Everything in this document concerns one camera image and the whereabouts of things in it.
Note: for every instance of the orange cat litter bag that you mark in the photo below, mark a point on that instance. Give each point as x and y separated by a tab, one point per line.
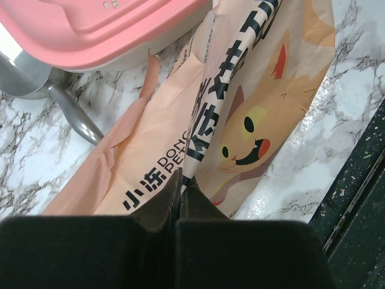
244	81

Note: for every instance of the silver metal scoop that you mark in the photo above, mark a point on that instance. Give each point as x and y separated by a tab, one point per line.
24	77

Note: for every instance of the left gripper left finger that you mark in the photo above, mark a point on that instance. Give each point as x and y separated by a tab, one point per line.
156	213

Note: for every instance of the pink litter box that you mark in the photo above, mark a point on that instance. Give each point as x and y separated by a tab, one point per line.
79	36

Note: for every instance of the black table front rail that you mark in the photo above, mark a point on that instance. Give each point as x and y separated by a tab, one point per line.
350	218

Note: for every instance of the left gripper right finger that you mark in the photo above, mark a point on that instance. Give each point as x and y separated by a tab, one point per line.
194	205

